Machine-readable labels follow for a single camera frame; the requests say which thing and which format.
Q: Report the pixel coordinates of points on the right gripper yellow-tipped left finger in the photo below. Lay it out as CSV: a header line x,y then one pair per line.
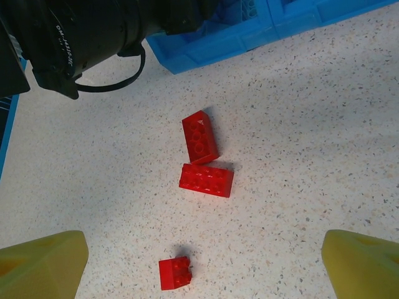
x,y
40,264

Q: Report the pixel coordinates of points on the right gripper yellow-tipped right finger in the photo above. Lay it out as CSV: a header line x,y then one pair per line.
x,y
364,264

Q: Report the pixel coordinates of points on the blue two-compartment plastic bin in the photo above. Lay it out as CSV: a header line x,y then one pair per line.
x,y
218,53

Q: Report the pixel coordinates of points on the small red lego brick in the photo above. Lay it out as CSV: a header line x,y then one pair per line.
x,y
174,274

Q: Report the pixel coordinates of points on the blue table edge strip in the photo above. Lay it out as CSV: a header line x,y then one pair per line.
x,y
6,134

